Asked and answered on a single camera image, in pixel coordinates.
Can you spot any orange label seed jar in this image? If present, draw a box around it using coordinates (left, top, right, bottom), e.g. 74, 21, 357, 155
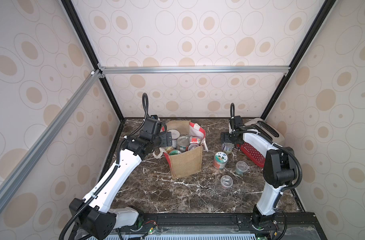
213, 152, 228, 170

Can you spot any teal label seed jar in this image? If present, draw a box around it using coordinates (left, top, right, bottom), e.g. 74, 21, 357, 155
235, 161, 249, 176

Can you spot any burlap canvas bag red lining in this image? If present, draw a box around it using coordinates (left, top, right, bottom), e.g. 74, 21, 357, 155
153, 121, 208, 179

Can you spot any clear small seed jar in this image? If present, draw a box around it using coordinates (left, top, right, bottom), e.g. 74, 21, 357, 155
220, 175, 233, 189

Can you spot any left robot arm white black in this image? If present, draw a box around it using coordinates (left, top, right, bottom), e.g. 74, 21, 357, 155
59, 94, 172, 240

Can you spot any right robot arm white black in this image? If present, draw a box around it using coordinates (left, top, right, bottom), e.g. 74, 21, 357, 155
220, 104, 302, 230

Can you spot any silver top can in bag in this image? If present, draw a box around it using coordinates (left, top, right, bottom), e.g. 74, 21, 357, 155
177, 136, 190, 153

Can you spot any white purple label can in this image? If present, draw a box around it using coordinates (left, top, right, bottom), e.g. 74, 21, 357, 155
168, 129, 180, 149

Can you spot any red silver toaster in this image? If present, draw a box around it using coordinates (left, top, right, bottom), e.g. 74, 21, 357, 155
240, 118, 285, 168

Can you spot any purple flower label jar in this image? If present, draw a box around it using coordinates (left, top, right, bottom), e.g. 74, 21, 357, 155
168, 150, 181, 156

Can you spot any silver horizontal rail back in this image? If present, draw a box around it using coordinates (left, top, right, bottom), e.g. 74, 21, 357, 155
101, 66, 290, 74

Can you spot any silver diagonal rail left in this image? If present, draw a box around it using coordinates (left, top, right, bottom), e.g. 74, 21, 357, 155
0, 70, 101, 214

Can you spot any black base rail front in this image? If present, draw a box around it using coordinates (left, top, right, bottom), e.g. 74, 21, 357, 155
69, 212, 327, 240

